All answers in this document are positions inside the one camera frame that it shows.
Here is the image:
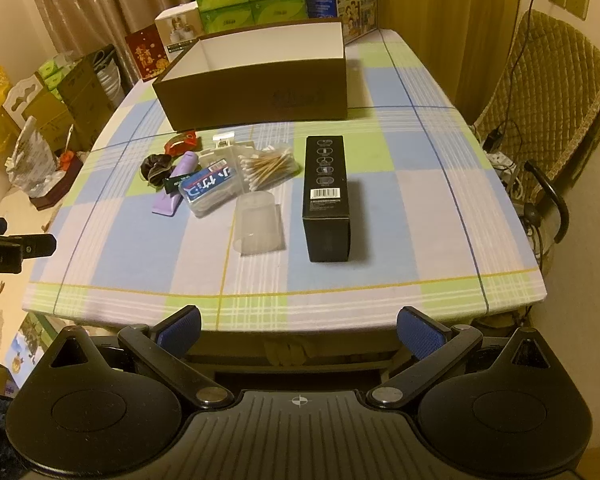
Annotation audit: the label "purple cosmetic tube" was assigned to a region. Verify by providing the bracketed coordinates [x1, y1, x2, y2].
[151, 151, 198, 217]

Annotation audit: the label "dark velvet scrunchie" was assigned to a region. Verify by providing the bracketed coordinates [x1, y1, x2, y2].
[140, 154, 173, 188]

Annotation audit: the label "green ointment tube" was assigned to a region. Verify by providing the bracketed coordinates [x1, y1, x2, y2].
[163, 174, 192, 194]

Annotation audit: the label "clear plastic cup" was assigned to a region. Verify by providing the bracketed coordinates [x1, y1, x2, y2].
[233, 191, 285, 257]

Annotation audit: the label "blue dental floss box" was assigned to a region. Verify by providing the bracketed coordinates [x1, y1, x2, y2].
[178, 158, 245, 218]

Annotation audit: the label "tall black product box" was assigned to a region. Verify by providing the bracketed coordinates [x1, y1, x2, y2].
[302, 136, 351, 262]

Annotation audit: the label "red snack packet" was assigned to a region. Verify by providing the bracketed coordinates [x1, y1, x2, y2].
[164, 130, 198, 158]

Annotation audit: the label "bag of cotton swabs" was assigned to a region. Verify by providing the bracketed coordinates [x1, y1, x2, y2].
[237, 145, 300, 192]

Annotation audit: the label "crumpled white plastic bag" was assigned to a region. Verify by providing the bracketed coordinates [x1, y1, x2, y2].
[5, 117, 66, 198]

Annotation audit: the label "brown cardboard boxes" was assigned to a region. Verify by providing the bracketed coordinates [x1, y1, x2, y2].
[0, 44, 125, 154]

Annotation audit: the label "plaid tablecloth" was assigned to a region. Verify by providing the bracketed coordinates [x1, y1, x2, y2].
[22, 29, 546, 333]

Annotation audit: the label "white power strip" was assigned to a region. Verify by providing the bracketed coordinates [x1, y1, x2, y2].
[485, 150, 534, 226]

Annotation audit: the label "dark red gift envelope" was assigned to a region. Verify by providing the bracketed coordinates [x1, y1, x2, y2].
[125, 24, 170, 81]

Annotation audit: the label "white product box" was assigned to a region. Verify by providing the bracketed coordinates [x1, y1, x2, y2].
[155, 1, 204, 61]

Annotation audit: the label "quilted olive chair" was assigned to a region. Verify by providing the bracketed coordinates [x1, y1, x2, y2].
[472, 10, 600, 179]

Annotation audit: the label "brown cardboard storage box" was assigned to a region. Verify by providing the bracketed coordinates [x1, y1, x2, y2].
[152, 18, 348, 131]

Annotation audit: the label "golden yellow curtain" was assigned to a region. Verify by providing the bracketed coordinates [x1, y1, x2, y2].
[378, 0, 519, 124]

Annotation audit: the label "black power cable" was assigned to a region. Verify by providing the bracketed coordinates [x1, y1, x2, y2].
[482, 0, 556, 154]

